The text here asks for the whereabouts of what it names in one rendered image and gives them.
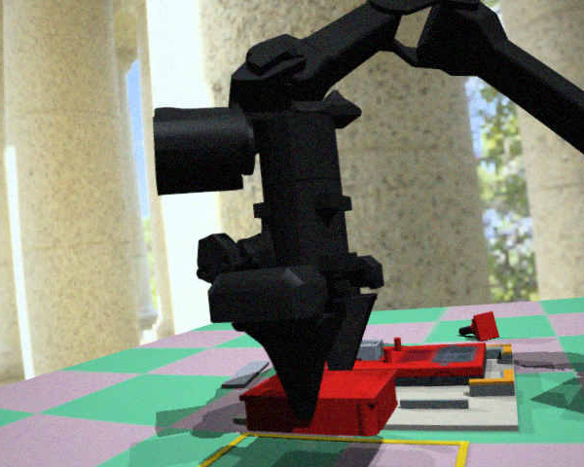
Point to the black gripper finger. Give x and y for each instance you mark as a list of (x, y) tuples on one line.
[(351, 318), (298, 351)]

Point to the white flat base plate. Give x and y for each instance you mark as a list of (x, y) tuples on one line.
[(484, 405)]

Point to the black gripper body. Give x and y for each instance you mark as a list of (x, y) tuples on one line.
[(309, 231)]

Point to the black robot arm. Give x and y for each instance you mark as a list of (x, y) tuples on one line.
[(276, 107)]

